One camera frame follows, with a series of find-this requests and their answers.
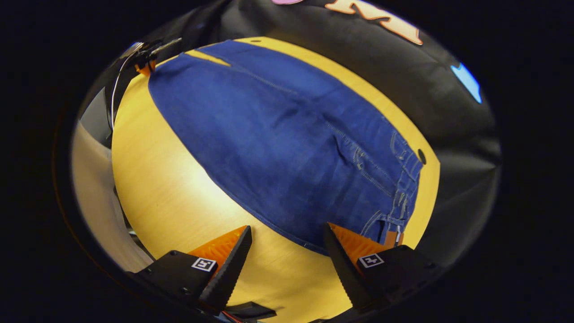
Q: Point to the black backdrop cloth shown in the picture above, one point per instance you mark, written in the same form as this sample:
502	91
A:
403	80

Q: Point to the person's light clothing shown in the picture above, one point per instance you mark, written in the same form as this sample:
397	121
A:
96	188

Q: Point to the blue denim jeans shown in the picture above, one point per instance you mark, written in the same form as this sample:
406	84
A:
278	148

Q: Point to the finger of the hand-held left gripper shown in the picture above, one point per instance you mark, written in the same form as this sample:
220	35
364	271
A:
145	68

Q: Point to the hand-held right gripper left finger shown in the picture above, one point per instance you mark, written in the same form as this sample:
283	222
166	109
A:
228	273

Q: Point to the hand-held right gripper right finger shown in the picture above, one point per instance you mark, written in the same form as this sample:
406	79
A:
345	273

